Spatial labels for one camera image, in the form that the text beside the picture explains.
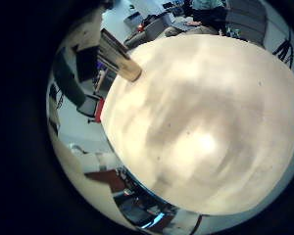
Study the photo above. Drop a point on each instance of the computer monitor with purple screen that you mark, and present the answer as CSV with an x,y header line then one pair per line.
x,y
85,63

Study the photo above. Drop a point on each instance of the black mesh red seat chair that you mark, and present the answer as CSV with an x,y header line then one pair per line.
x,y
99,111

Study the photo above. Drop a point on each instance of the person in teal shirt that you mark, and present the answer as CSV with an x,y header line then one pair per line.
x,y
205,13

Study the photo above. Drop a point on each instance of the brown door with frosted glass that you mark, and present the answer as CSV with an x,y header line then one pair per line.
x,y
107,179

